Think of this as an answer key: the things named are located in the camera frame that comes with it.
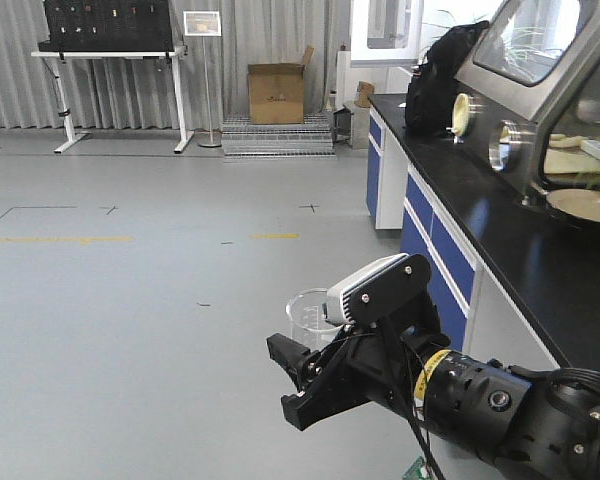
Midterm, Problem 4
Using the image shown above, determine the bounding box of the blue white lab cabinet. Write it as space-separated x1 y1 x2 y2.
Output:
367 94 600 371

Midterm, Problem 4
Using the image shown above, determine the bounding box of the metal grate platform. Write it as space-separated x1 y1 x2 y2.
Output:
222 113 335 160

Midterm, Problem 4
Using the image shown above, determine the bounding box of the green circuit board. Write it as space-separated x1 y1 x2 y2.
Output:
402 456 432 480

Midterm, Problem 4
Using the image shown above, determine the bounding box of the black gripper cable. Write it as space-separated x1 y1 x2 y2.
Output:
379 314 446 480

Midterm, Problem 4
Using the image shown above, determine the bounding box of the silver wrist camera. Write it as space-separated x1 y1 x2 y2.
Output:
325 253 431 326

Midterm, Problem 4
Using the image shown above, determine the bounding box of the black backpack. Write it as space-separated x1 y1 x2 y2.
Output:
404 20 490 136

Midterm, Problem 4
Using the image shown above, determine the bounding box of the clear glass beaker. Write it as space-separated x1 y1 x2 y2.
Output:
286 288 340 350

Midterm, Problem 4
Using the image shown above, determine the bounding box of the white standing desk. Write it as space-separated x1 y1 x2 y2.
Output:
30 45 194 154

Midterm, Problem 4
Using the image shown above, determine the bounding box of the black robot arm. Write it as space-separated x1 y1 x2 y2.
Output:
267 292 600 479

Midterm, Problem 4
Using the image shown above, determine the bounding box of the black pegboard panel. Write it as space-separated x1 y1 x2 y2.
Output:
38 0 173 52

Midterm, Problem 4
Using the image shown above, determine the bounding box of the brown cardboard box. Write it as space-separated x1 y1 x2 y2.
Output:
247 45 314 125

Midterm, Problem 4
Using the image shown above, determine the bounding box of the sign stand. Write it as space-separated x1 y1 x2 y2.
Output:
183 10 222 149

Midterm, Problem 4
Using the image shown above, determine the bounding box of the steel glove box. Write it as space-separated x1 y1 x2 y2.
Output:
451 1 600 226

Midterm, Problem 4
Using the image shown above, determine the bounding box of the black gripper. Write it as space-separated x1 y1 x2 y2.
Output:
266 290 450 431

